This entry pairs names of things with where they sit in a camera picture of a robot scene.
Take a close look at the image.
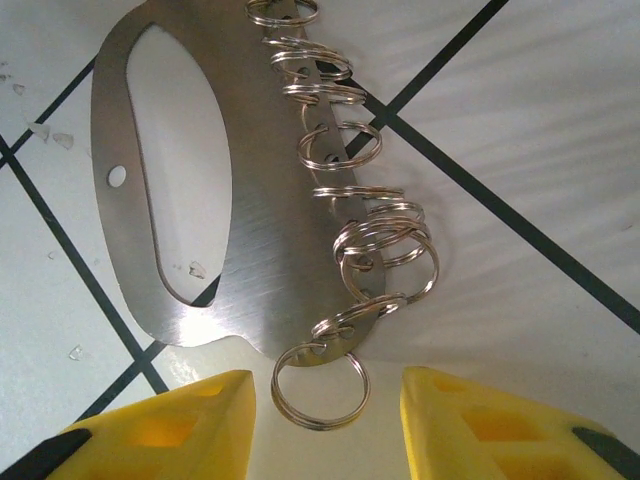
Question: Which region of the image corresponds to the small silver key ring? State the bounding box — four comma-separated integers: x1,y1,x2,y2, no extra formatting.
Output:
298,121,384,171
269,339,371,431
262,35,351,81
332,199,431,266
339,229,441,306
244,0,319,27
312,185,406,201
310,293,407,337
282,82,369,109

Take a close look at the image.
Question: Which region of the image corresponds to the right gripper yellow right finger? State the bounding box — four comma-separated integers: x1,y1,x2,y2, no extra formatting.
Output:
402,366,640,480

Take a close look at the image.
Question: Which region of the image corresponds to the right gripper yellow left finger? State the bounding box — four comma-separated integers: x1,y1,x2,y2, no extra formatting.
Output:
0,368,259,480

